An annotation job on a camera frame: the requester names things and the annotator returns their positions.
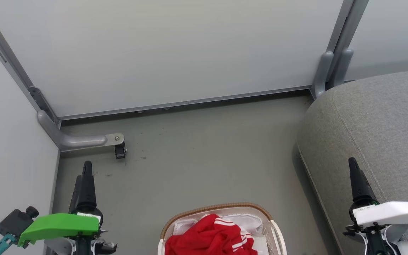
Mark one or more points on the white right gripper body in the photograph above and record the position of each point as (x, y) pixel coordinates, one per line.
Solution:
(391, 212)

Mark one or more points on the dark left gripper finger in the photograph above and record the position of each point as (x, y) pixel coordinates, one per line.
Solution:
(87, 187)
(75, 196)

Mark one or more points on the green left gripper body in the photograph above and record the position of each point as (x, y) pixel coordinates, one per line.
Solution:
(58, 225)

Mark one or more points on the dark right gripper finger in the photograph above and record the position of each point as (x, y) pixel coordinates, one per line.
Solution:
(361, 186)

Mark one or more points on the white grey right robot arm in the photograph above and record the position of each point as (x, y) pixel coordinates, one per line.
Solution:
(375, 242)

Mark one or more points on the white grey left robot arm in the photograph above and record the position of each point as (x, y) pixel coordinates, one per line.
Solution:
(83, 247)

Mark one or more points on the grey fabric sofa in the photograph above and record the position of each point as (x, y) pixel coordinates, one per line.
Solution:
(367, 124)

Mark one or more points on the grey partition support foot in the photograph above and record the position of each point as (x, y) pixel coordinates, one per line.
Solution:
(73, 141)
(322, 74)
(342, 67)

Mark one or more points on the black caster wheel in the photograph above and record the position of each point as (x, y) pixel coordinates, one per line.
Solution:
(120, 151)

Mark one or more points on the red garment with white stripes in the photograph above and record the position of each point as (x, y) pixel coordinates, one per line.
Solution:
(207, 237)

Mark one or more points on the white laundry basket brown rim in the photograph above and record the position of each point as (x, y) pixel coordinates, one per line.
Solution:
(225, 207)

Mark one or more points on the teal left camera connector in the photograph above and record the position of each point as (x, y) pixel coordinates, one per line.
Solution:
(1, 245)

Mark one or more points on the grey partition bottom rail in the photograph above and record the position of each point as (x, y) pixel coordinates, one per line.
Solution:
(190, 102)

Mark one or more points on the grey partition post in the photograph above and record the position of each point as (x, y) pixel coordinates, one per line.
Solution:
(345, 32)
(9, 56)

